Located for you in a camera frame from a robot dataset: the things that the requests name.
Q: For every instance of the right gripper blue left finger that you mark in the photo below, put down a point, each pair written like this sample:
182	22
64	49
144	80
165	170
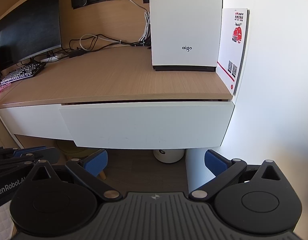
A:
86	171

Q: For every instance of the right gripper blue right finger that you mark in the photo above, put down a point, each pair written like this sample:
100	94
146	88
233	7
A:
225	171

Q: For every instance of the white round bin under desk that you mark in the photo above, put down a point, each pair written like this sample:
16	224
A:
169	156

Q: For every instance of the white desk drawer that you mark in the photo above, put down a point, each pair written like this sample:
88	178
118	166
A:
148	125

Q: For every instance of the black white keyboard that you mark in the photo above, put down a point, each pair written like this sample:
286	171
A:
25	72

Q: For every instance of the black computer monitor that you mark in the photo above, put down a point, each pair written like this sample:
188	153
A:
29	30

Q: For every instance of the white poster board red print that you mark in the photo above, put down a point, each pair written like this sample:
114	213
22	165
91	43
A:
234	26

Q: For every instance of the white aigo computer case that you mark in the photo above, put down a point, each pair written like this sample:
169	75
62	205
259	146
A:
185	34

